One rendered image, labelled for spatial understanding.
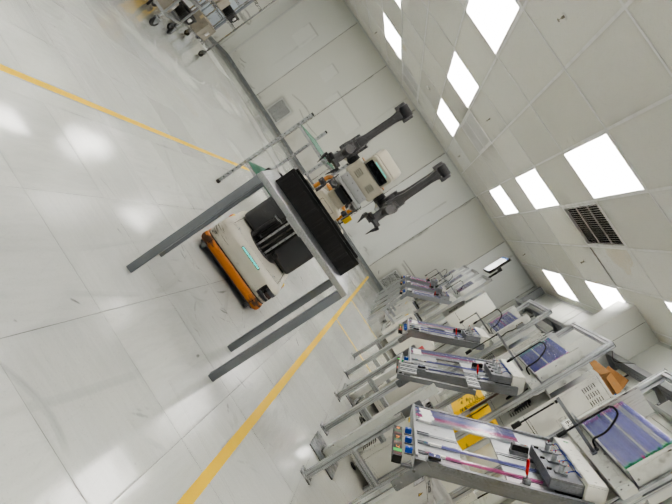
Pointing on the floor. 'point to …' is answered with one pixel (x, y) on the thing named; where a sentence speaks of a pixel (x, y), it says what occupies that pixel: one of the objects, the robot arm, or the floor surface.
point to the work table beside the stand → (286, 306)
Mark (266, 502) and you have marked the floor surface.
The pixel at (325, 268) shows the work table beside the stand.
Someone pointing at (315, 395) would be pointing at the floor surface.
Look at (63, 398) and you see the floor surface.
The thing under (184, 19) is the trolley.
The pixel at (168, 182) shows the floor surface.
